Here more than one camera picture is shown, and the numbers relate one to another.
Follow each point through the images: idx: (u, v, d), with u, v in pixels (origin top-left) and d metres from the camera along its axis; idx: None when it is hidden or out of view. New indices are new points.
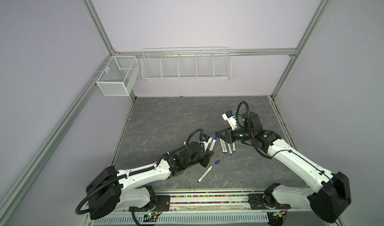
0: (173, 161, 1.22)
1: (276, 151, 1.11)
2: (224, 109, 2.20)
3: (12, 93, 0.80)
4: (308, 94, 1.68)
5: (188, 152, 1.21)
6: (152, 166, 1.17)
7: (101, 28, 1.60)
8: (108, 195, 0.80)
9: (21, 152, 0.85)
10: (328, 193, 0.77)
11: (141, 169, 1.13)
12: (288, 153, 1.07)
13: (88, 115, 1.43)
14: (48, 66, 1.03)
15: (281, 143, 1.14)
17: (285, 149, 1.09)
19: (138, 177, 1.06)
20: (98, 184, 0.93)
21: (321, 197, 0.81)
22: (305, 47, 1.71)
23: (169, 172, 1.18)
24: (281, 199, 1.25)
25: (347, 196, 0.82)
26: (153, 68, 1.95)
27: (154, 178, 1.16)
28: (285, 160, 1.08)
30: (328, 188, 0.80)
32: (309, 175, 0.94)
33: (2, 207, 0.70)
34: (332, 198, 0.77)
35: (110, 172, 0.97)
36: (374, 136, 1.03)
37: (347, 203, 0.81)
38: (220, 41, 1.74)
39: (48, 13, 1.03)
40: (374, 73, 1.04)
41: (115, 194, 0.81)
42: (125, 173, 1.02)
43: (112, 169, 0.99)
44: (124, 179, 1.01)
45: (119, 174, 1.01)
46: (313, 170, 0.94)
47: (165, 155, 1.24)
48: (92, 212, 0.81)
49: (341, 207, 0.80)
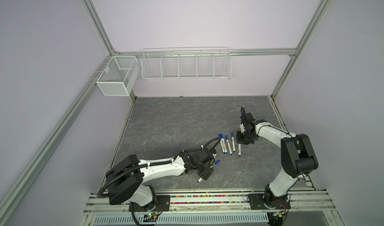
0: (188, 159, 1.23)
1: (260, 128, 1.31)
2: (224, 109, 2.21)
3: (12, 93, 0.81)
4: (308, 94, 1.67)
5: (204, 154, 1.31)
6: (169, 160, 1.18)
7: (101, 28, 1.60)
8: (130, 182, 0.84)
9: (21, 152, 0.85)
10: (286, 142, 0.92)
11: (160, 161, 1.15)
12: (267, 126, 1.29)
13: (88, 115, 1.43)
14: (48, 66, 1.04)
15: (264, 123, 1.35)
17: (265, 124, 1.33)
19: (157, 168, 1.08)
20: (119, 170, 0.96)
21: (283, 149, 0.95)
22: (304, 47, 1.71)
23: (183, 169, 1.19)
24: (277, 190, 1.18)
25: (311, 154, 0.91)
26: (153, 68, 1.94)
27: (170, 172, 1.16)
28: (264, 133, 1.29)
30: (287, 139, 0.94)
32: (277, 136, 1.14)
33: (2, 207, 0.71)
34: (289, 147, 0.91)
35: (132, 160, 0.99)
36: (374, 137, 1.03)
37: (310, 162, 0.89)
38: (220, 41, 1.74)
39: (48, 14, 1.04)
40: (375, 73, 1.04)
41: (136, 181, 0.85)
42: (146, 163, 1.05)
43: (133, 157, 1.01)
44: (145, 169, 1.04)
45: (140, 163, 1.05)
46: (280, 132, 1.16)
47: (180, 152, 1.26)
48: (112, 197, 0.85)
49: (304, 163, 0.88)
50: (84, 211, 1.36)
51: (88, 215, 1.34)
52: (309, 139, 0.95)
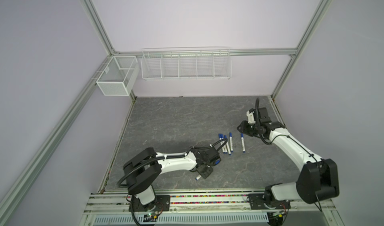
0: (198, 155, 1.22)
1: (275, 135, 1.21)
2: (224, 109, 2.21)
3: (12, 94, 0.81)
4: (308, 94, 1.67)
5: (213, 153, 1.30)
6: (182, 155, 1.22)
7: (101, 28, 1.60)
8: (149, 172, 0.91)
9: (21, 152, 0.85)
10: (310, 171, 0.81)
11: (175, 156, 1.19)
12: (285, 137, 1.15)
13: (88, 115, 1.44)
14: (49, 66, 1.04)
15: (282, 130, 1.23)
17: (283, 134, 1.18)
19: (173, 161, 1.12)
20: (137, 162, 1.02)
21: (304, 175, 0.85)
22: (305, 48, 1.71)
23: (195, 164, 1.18)
24: (279, 195, 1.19)
25: (333, 184, 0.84)
26: (153, 68, 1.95)
27: (182, 167, 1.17)
28: (281, 144, 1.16)
30: (312, 167, 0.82)
32: (298, 156, 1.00)
33: (2, 207, 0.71)
34: (313, 177, 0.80)
35: (149, 153, 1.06)
36: (374, 137, 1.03)
37: (330, 190, 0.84)
38: (220, 41, 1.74)
39: (49, 14, 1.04)
40: (375, 73, 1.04)
41: (155, 172, 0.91)
42: (162, 156, 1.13)
43: (151, 150, 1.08)
44: (161, 161, 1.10)
45: (158, 155, 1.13)
46: (302, 152, 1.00)
47: (191, 148, 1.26)
48: (130, 187, 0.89)
49: (324, 192, 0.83)
50: (84, 211, 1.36)
51: (88, 215, 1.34)
52: (336, 167, 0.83)
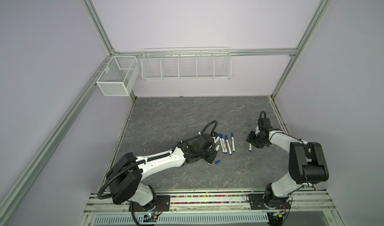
0: (187, 149, 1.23)
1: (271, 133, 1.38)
2: (224, 109, 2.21)
3: (12, 94, 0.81)
4: (308, 94, 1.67)
5: (202, 140, 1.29)
6: (167, 153, 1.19)
7: (101, 28, 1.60)
8: (129, 179, 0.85)
9: (21, 152, 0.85)
10: (293, 145, 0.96)
11: (158, 156, 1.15)
12: (280, 132, 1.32)
13: (88, 115, 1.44)
14: (49, 66, 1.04)
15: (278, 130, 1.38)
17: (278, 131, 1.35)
19: (156, 162, 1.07)
20: (117, 170, 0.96)
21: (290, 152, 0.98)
22: (304, 47, 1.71)
23: (184, 160, 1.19)
24: (276, 188, 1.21)
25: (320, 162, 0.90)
26: (152, 68, 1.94)
27: (170, 164, 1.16)
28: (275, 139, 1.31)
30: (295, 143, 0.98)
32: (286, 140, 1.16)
33: (3, 207, 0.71)
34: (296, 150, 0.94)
35: (128, 158, 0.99)
36: (375, 137, 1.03)
37: (318, 168, 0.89)
38: (220, 41, 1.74)
39: (49, 14, 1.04)
40: (374, 73, 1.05)
41: (136, 178, 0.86)
42: (143, 158, 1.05)
43: (130, 155, 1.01)
44: (143, 165, 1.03)
45: (138, 159, 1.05)
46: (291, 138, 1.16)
47: (179, 143, 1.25)
48: (114, 196, 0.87)
49: (311, 168, 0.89)
50: (84, 211, 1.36)
51: (88, 215, 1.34)
52: (321, 149, 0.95)
